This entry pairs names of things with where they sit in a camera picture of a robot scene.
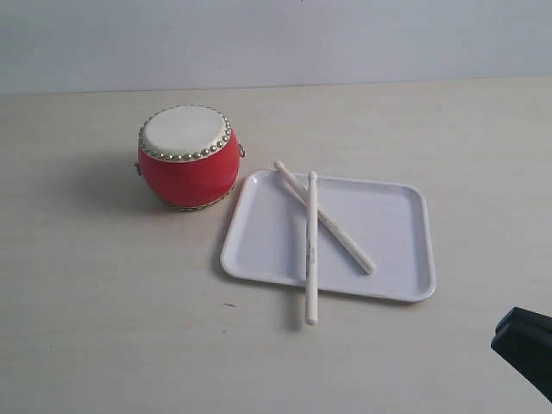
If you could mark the small red drum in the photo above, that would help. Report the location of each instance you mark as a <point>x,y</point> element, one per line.
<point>189,156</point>

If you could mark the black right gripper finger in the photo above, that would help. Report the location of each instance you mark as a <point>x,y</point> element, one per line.
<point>523,339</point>

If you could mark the white plastic tray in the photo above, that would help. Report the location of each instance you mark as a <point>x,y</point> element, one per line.
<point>266,240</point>

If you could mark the white drumstick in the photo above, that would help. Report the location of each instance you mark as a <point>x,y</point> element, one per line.
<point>311,286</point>
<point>338,232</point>

